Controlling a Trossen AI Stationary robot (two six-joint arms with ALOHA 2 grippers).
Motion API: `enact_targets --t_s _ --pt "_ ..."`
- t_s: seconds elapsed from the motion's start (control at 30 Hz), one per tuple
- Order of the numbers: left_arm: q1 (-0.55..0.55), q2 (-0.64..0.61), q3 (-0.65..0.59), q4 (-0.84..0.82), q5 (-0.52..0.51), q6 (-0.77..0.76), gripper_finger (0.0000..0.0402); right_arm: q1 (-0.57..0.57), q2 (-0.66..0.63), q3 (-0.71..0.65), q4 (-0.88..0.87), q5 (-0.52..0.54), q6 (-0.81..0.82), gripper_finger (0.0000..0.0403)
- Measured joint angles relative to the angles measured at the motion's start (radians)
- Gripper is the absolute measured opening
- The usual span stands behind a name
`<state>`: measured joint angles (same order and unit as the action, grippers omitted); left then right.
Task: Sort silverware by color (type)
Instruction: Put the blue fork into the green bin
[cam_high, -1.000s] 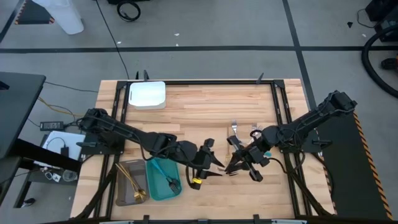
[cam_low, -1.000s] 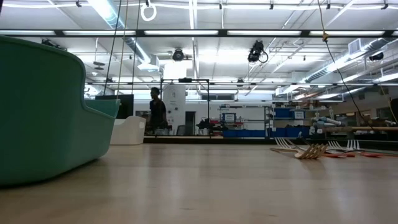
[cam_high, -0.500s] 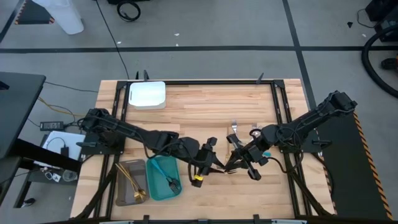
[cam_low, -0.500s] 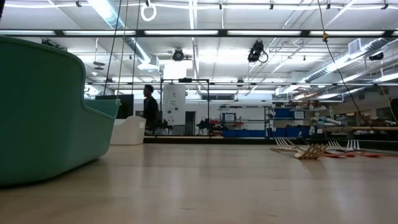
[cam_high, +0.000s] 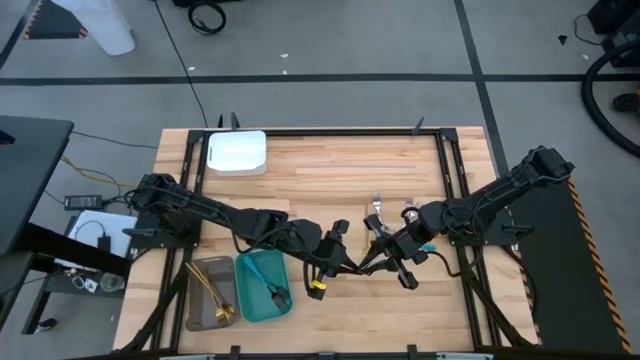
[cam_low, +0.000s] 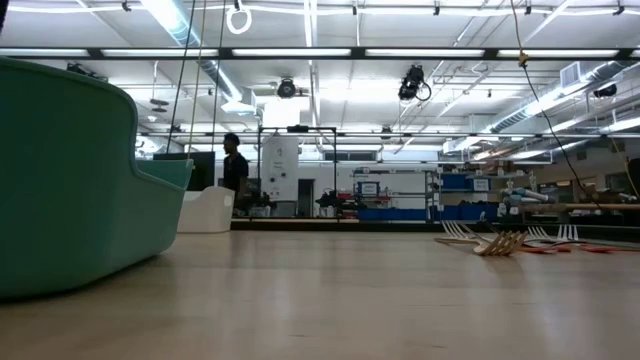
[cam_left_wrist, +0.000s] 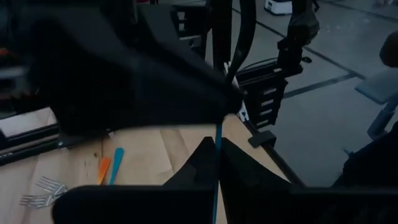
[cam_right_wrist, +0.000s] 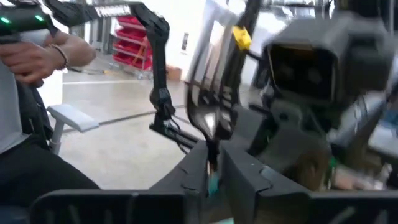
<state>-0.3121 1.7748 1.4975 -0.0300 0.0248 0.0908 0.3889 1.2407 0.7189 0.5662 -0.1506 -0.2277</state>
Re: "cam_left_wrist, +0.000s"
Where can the white boxy device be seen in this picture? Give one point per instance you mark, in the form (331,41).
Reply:
(278,7)

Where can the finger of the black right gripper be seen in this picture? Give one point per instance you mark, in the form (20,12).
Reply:
(174,40)
(186,99)

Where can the black slotted base plate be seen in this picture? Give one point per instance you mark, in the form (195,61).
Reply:
(264,90)

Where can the blue-grey bench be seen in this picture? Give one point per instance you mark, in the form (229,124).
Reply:
(376,85)

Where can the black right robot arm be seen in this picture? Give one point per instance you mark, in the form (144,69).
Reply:
(298,31)

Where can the black table frame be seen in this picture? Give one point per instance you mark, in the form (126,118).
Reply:
(31,146)

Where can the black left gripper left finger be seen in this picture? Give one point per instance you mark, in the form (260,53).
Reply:
(202,168)

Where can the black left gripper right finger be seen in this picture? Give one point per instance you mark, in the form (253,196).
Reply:
(242,168)

